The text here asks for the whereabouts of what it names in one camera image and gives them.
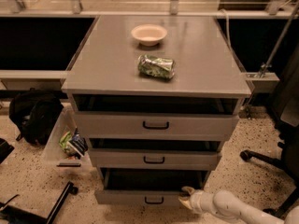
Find clear plastic bin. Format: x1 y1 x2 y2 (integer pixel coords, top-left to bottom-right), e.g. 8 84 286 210
41 105 93 175

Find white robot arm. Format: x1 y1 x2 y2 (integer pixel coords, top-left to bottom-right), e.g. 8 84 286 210
178 186 299 224

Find green chip bag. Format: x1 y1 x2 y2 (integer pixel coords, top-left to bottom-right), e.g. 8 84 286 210
137 54 175 79

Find grey drawer cabinet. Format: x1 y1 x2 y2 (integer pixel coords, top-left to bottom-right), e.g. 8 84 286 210
61 15 253 189

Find black office chair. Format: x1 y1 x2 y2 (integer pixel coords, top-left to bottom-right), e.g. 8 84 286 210
240 48 299 217

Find black stand base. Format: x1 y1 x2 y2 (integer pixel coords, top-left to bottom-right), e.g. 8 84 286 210
0 181 78 224

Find grey drawer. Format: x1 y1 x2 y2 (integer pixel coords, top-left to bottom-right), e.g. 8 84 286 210
89 149 221 171
95 168 210 207
75 113 239 141

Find white bowl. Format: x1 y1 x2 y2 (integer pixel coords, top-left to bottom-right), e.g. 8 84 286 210
131 24 167 47

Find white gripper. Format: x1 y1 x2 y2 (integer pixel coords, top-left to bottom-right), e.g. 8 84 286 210
178 186 213 214

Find white cable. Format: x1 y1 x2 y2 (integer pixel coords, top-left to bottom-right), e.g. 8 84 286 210
220 8 233 53

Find black backpack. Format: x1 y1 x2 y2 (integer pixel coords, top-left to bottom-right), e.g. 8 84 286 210
9 90 64 145

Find metal pole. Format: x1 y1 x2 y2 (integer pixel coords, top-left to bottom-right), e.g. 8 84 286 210
255 1 299 78

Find snack packets in bin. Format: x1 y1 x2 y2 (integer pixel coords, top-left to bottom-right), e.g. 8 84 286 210
59 129 88 158

